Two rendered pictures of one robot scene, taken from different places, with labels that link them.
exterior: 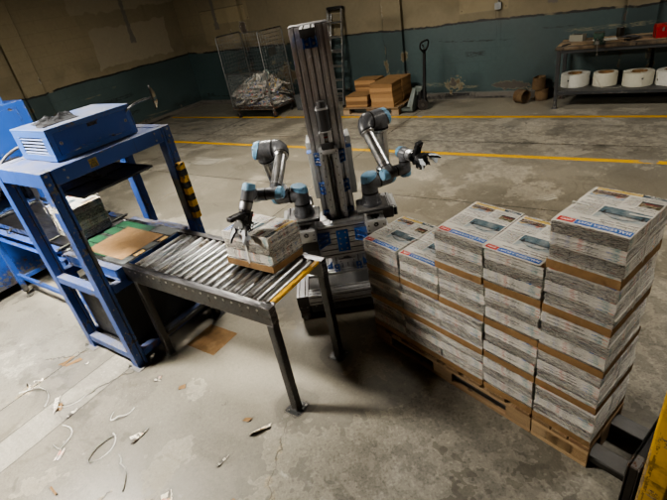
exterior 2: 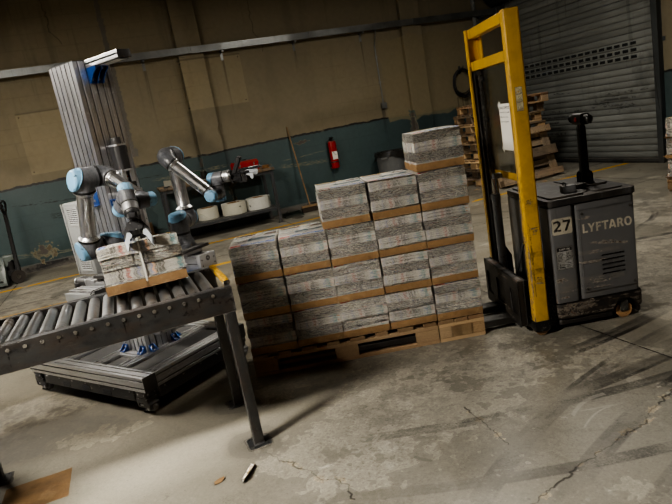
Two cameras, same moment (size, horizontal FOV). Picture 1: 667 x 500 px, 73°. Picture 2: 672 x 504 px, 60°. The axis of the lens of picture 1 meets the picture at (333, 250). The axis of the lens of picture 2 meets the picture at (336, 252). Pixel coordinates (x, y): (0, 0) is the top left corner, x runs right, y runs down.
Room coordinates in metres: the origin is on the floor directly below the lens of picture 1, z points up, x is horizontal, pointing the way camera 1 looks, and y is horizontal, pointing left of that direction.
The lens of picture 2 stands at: (0.12, 2.28, 1.44)
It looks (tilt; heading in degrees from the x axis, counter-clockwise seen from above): 13 degrees down; 303
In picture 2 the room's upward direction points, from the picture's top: 10 degrees counter-clockwise
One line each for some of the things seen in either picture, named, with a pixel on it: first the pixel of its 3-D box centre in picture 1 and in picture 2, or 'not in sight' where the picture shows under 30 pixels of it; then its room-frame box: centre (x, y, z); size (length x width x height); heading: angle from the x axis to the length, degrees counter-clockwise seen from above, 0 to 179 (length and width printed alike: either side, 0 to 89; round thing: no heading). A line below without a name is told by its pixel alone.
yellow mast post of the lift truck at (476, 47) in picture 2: not in sight; (487, 165); (1.33, -1.61, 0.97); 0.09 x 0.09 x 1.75; 34
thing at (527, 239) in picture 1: (531, 238); (385, 175); (1.75, -0.91, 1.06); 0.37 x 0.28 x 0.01; 126
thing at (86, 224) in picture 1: (78, 215); not in sight; (3.55, 2.01, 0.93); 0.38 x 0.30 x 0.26; 52
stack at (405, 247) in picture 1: (460, 312); (335, 288); (2.10, -0.68, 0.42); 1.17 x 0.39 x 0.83; 34
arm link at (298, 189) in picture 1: (299, 193); (112, 242); (3.01, 0.17, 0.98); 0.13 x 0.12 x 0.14; 77
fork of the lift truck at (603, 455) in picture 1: (531, 415); (431, 332); (1.59, -0.89, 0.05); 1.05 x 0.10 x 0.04; 34
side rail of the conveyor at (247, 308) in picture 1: (191, 291); (79, 338); (2.38, 0.91, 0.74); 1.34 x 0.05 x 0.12; 52
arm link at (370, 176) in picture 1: (369, 182); (178, 222); (2.99, -0.34, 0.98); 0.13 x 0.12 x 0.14; 113
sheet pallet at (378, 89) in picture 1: (378, 94); not in sight; (8.98, -1.41, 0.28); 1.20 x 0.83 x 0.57; 52
